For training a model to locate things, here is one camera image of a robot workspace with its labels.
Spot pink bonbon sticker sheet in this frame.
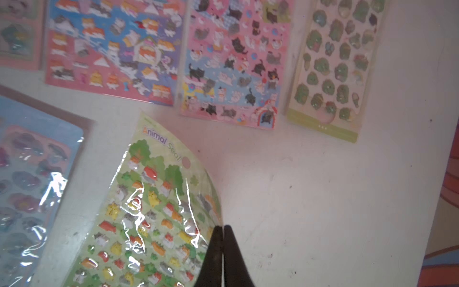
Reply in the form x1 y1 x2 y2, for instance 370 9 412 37
1 0 46 71

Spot blue pastel cloud sticker sheet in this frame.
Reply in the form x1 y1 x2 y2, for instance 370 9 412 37
1 86 93 287

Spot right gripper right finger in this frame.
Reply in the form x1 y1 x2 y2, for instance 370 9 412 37
223 225 255 287

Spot green animal sticker sheet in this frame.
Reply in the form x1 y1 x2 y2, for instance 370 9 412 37
63 114 222 287

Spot green cream sticker sheet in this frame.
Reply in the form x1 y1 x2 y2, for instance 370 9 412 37
286 0 389 143

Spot pink yellow pastel sticker sheet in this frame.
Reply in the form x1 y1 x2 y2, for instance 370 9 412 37
180 0 295 130

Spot blue red animal sticker sheet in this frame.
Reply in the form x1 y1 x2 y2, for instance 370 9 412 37
45 0 186 106

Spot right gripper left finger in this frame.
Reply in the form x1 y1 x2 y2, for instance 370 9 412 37
194 226 224 287

